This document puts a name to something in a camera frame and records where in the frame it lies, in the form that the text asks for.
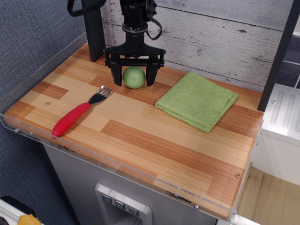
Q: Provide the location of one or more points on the red handled metal fork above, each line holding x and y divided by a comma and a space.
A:
70, 118

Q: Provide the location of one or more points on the yellow object at corner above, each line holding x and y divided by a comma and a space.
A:
28, 220

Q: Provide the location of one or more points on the right black vertical post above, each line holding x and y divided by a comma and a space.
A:
280, 54

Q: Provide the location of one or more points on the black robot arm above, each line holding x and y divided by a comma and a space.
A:
137, 14

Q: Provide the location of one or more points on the black white object at corner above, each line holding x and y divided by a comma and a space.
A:
11, 209

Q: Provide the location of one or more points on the white toy sink counter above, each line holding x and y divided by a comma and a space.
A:
277, 148

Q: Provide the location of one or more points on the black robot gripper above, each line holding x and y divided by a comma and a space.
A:
134, 52

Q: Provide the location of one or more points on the grey toy fridge cabinet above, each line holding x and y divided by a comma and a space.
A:
79, 178

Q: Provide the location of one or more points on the green ball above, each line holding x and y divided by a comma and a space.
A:
134, 77

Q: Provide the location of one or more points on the black vertical post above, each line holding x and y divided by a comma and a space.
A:
95, 33
280, 54

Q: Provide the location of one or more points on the green folded cloth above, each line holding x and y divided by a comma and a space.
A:
197, 101

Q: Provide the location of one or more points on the left black vertical post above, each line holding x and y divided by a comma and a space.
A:
95, 33

